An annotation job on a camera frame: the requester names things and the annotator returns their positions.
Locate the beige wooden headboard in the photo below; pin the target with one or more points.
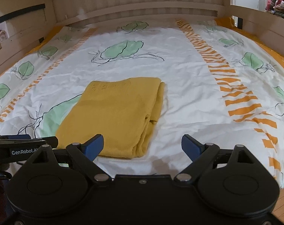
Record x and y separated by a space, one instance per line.
137 0

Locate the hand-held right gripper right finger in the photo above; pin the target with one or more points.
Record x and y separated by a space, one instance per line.
191 146

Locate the yellow knit garment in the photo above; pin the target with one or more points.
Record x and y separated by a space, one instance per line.
116 112

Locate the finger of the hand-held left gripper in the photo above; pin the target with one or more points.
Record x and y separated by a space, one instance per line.
50 141
19 136

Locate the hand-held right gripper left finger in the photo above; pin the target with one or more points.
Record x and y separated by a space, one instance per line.
95 146

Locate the red patterned item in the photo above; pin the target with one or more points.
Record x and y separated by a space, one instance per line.
0 36

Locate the beige wooden bed side panel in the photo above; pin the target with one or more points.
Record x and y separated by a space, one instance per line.
18 39
261 25

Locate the pile of colourful clothes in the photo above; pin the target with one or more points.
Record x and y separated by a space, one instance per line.
275 3

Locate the white leaf-print bedsheet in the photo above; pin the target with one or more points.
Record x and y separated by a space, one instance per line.
174 70

